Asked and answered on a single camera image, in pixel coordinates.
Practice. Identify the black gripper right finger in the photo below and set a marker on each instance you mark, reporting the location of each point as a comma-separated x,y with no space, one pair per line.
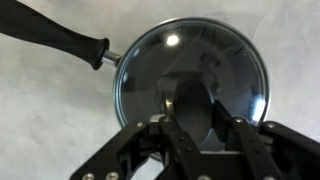
266,150

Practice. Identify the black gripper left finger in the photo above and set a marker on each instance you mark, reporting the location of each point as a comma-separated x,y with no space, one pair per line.
133,150

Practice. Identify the glass lid with black knob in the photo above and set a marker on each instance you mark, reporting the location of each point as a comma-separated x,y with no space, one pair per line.
200,60

